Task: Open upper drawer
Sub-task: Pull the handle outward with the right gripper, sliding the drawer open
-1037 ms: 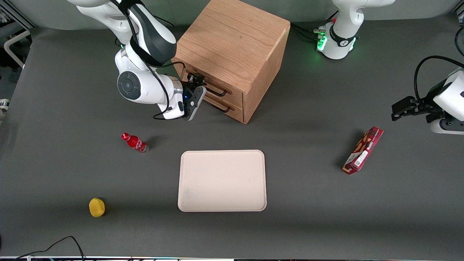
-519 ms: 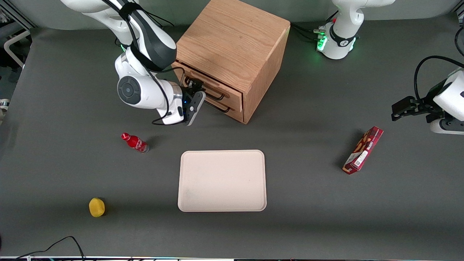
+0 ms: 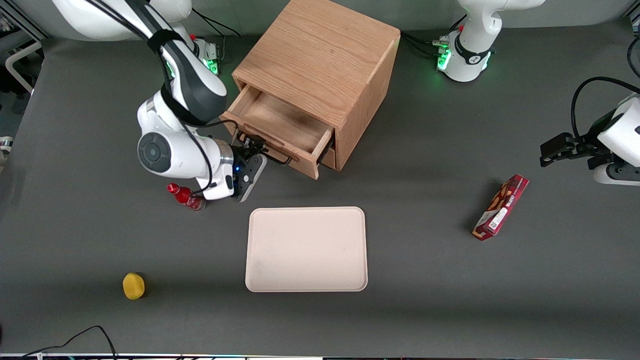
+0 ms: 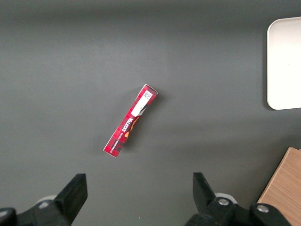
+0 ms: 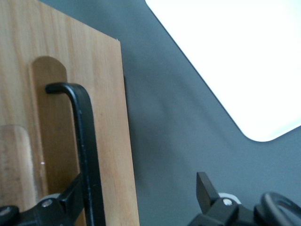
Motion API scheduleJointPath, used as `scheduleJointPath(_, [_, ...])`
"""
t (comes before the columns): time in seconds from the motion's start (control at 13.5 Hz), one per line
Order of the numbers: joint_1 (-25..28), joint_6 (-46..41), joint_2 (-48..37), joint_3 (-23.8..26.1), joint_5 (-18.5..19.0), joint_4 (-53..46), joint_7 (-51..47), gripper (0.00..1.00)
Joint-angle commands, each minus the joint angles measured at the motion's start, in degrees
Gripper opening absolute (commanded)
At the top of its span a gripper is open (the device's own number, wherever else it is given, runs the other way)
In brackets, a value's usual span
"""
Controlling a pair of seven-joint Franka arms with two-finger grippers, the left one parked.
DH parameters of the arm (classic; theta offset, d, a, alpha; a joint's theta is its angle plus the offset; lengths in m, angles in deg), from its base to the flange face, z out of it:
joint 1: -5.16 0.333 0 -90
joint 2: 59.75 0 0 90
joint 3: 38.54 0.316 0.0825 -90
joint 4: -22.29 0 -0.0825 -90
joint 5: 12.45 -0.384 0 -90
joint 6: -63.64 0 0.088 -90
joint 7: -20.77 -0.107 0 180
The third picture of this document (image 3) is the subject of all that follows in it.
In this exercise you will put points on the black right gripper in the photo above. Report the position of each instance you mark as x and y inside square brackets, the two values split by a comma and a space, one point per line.
[243, 153]

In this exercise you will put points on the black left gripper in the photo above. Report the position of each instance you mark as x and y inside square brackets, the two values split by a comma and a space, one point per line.
[589, 146]

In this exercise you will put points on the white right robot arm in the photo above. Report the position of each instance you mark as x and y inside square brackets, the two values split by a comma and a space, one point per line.
[170, 150]

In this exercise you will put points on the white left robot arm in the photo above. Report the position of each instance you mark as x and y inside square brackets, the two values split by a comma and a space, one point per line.
[470, 55]

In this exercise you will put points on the wooden drawer cabinet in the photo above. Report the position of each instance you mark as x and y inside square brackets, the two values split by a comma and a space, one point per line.
[320, 50]

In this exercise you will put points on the red snack box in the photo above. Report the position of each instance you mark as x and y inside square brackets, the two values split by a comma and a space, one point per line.
[501, 207]

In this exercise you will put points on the red soda bottle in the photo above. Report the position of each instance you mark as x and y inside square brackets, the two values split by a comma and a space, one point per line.
[182, 194]

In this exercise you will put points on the beige plastic tray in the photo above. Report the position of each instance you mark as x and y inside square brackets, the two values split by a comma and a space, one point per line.
[306, 249]

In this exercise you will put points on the yellow lemon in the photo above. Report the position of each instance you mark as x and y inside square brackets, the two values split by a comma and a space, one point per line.
[133, 286]

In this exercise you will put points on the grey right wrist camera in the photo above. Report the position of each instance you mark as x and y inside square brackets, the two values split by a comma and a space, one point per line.
[250, 181]

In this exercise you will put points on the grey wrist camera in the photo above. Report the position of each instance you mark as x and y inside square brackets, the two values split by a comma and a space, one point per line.
[617, 175]
[250, 181]

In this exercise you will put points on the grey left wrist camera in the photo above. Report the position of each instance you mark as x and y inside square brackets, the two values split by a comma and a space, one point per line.
[617, 175]

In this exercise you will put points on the white metal frame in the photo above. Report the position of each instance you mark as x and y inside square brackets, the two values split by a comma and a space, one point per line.
[15, 60]

